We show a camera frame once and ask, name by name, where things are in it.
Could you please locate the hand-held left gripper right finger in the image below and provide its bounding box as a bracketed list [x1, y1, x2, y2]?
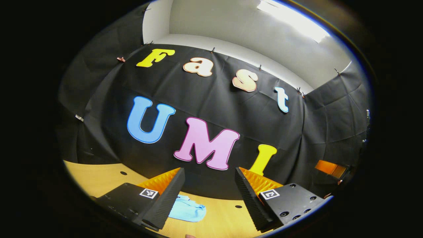
[235, 167, 333, 233]

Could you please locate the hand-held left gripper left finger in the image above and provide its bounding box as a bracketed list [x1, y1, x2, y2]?
[89, 167, 186, 231]

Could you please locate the light blue T-shirt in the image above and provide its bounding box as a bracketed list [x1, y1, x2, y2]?
[168, 194, 207, 222]

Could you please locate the black backdrop cloth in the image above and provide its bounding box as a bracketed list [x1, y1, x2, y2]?
[56, 2, 370, 205]

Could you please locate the white ceiling light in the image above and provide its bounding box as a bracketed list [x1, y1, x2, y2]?
[257, 0, 331, 43]

